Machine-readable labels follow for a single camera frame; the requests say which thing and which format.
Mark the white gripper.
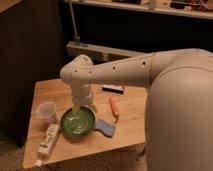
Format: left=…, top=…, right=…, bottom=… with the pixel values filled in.
left=72, top=93, right=93, bottom=113

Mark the orange pepper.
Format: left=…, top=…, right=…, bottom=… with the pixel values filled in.
left=109, top=98, right=120, bottom=117

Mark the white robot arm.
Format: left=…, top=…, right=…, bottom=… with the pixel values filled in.
left=60, top=49, right=213, bottom=171

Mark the green ceramic bowl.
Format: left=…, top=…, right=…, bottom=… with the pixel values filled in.
left=60, top=107, right=96, bottom=140

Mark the clear plastic cup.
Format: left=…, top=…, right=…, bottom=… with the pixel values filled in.
left=36, top=101, right=57, bottom=124

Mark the blue sponge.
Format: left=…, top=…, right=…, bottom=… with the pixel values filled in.
left=95, top=120, right=116, bottom=138

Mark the metal pole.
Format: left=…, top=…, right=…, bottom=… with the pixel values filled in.
left=68, top=0, right=80, bottom=46

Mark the white tube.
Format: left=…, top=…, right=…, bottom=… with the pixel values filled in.
left=35, top=124, right=60, bottom=167

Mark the dark cabinet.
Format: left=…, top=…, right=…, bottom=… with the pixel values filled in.
left=0, top=0, right=65, bottom=146

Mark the wooden shelf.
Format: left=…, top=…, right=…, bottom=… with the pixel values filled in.
left=64, top=0, right=213, bottom=20

